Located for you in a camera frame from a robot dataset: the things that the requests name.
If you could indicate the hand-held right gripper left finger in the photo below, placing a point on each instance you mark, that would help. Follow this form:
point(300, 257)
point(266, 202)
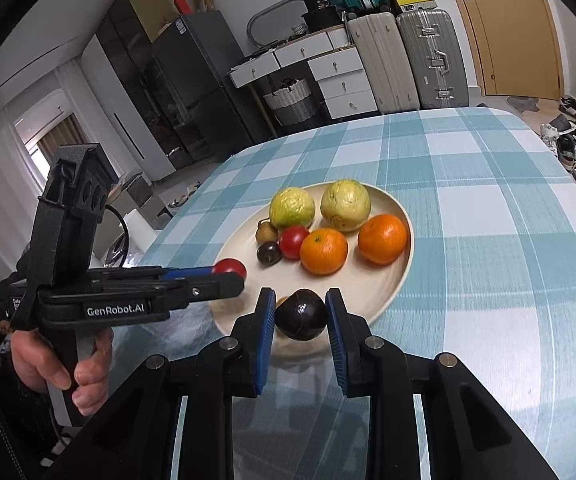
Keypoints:
point(264, 340)

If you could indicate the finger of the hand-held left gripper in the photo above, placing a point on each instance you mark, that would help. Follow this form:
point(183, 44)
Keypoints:
point(217, 287)
point(187, 274)

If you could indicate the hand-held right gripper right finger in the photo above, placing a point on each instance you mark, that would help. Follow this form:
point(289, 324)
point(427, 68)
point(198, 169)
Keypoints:
point(336, 340)

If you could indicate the red tomato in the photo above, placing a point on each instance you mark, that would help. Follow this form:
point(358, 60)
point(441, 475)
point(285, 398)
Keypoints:
point(294, 242)
point(230, 266)

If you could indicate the small brown fruit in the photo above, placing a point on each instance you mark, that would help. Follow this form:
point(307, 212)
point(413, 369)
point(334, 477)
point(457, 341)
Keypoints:
point(281, 302)

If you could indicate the dark purple plum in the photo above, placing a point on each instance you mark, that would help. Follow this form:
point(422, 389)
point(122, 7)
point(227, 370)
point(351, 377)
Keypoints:
point(301, 315)
point(269, 253)

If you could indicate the brown kiwi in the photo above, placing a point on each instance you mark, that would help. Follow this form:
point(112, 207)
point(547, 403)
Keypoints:
point(266, 231)

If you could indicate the cream oval plate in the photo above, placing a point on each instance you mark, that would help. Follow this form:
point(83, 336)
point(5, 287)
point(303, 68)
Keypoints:
point(388, 285)

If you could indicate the orange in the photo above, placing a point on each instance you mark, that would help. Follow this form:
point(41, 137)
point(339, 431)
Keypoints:
point(324, 251)
point(383, 238)

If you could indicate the person's left hand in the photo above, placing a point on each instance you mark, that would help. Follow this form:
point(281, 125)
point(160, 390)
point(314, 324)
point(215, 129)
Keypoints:
point(92, 380)

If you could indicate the green yellow guava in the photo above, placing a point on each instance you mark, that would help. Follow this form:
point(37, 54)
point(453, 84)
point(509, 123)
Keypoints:
point(292, 208)

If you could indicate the pale yellow guava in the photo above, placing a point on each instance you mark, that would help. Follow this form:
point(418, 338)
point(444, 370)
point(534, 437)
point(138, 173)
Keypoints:
point(345, 205)

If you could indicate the white air conditioner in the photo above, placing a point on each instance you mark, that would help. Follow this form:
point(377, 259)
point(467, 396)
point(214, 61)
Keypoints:
point(42, 105)

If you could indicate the dark glass cabinet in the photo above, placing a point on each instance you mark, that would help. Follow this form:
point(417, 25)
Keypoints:
point(127, 85)

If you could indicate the woven basket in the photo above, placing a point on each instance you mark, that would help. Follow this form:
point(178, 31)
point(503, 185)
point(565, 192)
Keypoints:
point(290, 105)

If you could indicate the grey refrigerator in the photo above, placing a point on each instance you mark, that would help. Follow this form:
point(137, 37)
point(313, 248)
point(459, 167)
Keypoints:
point(202, 75)

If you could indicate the white drawer dresser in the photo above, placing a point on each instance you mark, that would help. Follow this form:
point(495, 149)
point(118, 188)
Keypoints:
point(343, 80)

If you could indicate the red box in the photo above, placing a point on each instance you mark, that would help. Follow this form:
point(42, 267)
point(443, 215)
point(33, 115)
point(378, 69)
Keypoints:
point(182, 2)

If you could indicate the beige suitcase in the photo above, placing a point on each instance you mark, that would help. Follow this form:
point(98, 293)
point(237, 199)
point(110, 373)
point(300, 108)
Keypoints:
point(383, 60)

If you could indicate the silver suitcase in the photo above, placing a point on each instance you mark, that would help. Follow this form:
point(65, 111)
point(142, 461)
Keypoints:
point(433, 57)

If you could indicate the grey door mat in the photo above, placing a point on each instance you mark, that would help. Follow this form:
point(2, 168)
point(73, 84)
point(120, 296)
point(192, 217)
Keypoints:
point(523, 105)

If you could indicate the yellow black shoe box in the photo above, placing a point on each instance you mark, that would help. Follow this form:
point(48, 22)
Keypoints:
point(417, 1)

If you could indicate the wooden door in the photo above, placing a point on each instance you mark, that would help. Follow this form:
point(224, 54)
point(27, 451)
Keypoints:
point(513, 25)

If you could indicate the grey oval frame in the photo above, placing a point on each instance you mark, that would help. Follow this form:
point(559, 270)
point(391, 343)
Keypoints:
point(255, 20)

